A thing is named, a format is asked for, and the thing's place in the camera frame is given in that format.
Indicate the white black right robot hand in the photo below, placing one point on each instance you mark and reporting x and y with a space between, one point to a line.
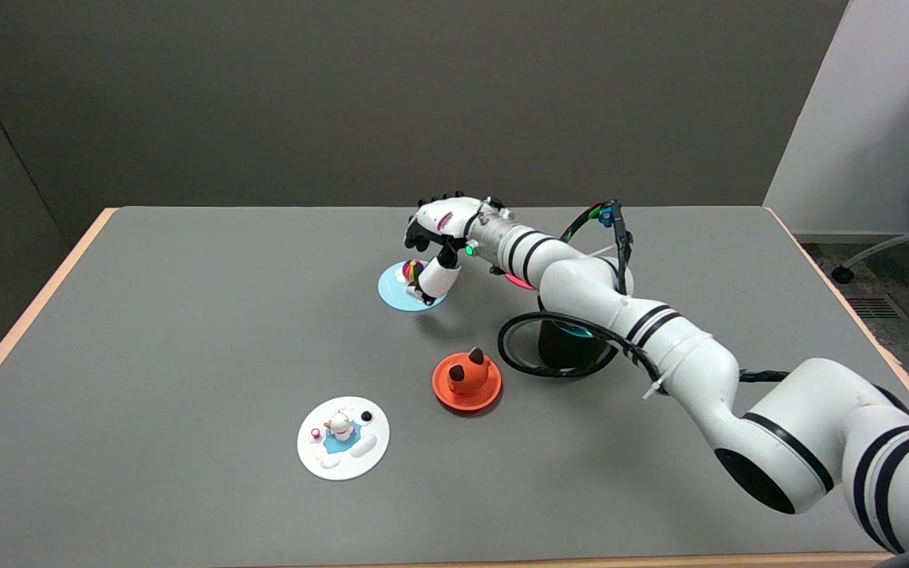
443 225

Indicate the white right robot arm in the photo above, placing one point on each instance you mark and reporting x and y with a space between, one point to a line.
660 339

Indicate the office chair base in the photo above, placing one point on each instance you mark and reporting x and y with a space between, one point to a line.
896 244

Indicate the light blue rainbow ball lid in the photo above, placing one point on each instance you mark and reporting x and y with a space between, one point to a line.
393 292

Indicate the floor vent grille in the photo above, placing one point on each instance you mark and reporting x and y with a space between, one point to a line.
873 308

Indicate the red lid with figurine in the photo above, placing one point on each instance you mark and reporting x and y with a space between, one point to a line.
516 281

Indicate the white lid with cat figurine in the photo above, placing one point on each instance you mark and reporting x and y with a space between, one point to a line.
342 438

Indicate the orange fox cup lid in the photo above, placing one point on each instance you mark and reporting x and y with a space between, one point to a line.
467 380

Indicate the black mug teal inside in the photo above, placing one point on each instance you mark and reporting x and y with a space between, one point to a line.
561 351

